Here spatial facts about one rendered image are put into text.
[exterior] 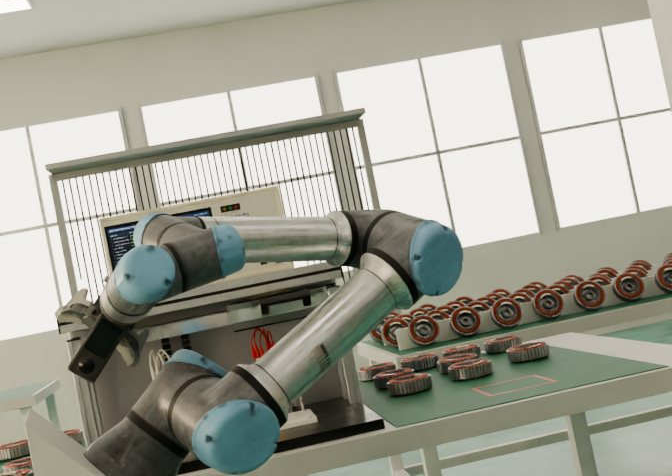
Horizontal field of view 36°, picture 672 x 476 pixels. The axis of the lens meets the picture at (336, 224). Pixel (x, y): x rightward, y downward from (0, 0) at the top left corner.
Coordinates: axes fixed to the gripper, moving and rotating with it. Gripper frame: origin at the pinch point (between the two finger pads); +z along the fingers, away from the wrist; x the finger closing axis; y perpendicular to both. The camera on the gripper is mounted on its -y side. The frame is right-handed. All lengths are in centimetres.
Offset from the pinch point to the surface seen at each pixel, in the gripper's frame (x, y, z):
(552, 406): -87, 46, 15
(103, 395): -11, 17, 88
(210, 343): -26, 40, 77
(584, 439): -140, 86, 94
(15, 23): 171, 335, 530
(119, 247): 6, 43, 65
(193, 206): -3, 59, 58
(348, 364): -54, 47, 55
